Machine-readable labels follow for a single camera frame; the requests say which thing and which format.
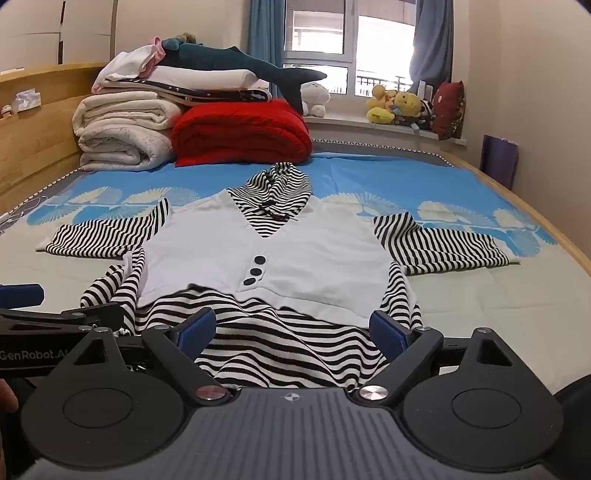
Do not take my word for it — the yellow round plush toy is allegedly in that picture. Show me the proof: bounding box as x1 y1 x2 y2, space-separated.
392 91 424 121

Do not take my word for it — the window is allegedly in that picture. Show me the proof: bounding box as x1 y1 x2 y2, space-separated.
281 0 419 100

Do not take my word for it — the black white striped hooded top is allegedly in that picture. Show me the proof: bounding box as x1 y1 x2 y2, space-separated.
36 162 522 393

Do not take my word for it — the dark red cushion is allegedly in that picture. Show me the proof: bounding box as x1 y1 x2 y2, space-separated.
431 80 465 139

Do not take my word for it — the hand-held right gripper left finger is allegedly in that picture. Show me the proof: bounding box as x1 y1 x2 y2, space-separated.
48 308 232 404

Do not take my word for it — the wooden headboard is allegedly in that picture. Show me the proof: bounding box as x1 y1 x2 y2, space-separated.
0 62 112 216

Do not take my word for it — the white and pink folded cloth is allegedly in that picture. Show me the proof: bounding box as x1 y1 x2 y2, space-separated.
92 38 167 91

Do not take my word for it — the white plush toy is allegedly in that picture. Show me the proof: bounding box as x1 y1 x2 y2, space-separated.
300 82 332 117

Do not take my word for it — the blue curtain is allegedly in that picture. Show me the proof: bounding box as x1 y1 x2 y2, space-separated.
409 0 455 100
248 0 286 85

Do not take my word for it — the white pillow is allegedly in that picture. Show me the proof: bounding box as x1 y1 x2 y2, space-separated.
148 66 271 91

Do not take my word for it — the white windowsill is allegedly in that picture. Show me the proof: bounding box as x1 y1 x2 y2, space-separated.
302 115 469 149

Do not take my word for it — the person's left hand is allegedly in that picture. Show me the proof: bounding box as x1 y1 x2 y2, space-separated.
0 382 19 414

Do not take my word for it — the white wardrobe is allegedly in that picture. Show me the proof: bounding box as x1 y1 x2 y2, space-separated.
0 0 117 75

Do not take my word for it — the purple paper bag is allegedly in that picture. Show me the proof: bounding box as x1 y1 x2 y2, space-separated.
480 135 519 190

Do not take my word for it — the tissue box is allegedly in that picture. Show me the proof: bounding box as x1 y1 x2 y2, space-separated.
13 90 42 112

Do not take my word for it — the wooden bed frame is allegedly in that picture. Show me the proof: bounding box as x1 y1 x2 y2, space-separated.
434 147 591 296

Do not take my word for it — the yellow duck plush toy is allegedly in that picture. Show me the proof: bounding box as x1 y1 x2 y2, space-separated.
366 85 398 124

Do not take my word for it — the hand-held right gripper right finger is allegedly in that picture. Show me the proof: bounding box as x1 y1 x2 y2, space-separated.
355 310 541 404

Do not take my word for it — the red folded blanket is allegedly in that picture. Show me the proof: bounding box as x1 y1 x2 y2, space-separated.
172 98 314 167

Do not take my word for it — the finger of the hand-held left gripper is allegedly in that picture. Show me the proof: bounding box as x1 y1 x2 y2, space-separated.
0 302 125 332
0 284 45 306

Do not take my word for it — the white rolled quilt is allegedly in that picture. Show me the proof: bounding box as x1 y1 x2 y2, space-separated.
72 91 185 172

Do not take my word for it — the dark patterned folded blanket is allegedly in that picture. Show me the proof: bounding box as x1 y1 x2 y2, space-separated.
102 78 273 108

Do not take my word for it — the teal shark plush toy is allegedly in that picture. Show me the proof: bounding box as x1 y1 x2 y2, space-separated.
159 33 328 114

